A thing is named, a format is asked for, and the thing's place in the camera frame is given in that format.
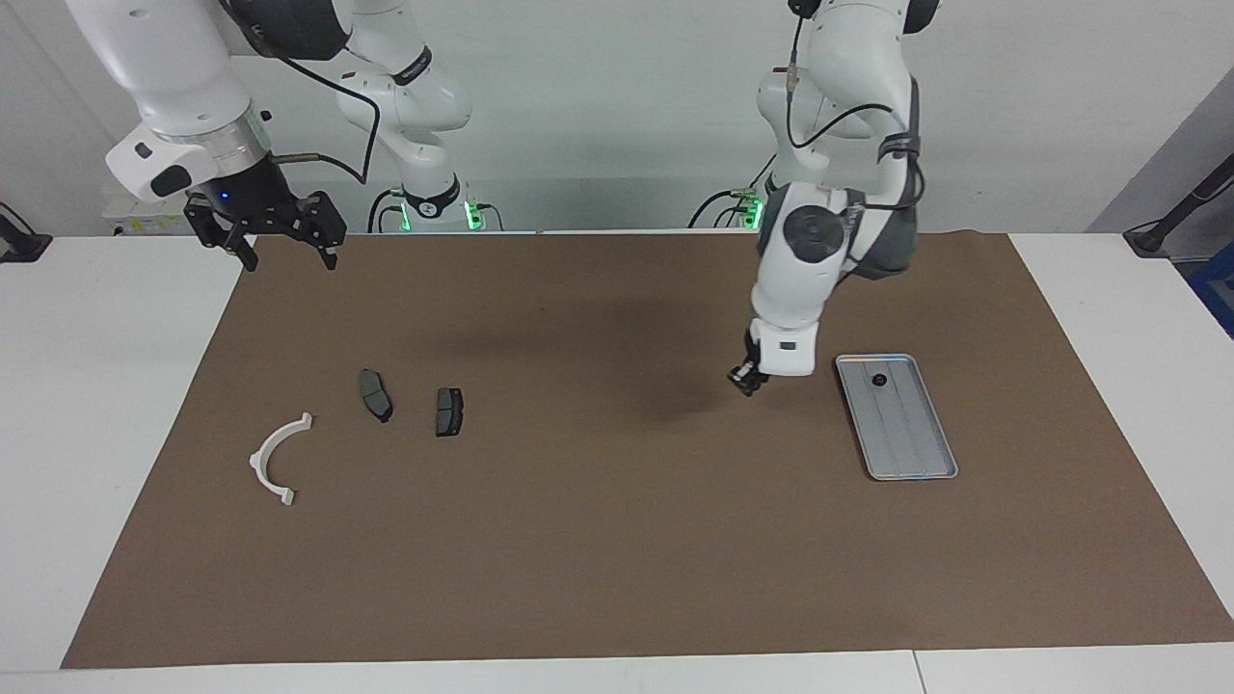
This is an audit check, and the silver metal tray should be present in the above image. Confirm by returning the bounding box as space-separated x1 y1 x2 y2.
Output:
835 353 959 482

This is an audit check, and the white power strip box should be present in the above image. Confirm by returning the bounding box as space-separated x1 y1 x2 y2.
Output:
101 193 194 237

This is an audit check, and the dark grey curved brake pad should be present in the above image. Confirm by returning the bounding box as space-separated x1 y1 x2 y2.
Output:
358 369 394 423

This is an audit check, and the brown table mat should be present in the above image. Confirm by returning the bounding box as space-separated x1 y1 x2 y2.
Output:
60 231 1234 669

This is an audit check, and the black desk clamp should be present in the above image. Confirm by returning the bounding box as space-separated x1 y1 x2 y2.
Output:
0 202 52 263

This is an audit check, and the blue crate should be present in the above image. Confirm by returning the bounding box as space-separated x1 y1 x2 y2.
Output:
1188 241 1234 338

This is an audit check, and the black base cable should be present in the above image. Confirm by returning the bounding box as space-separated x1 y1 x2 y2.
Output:
368 188 406 234
688 145 778 229

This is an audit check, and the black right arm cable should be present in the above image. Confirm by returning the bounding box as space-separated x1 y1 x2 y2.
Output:
260 29 382 184

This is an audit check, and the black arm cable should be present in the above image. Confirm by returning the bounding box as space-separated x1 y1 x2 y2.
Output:
783 10 926 213
260 29 382 184

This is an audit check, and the white half-ring bracket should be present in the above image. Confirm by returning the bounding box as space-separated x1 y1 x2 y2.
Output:
249 412 314 506

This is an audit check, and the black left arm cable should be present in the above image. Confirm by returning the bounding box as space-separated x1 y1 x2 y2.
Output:
783 10 926 213

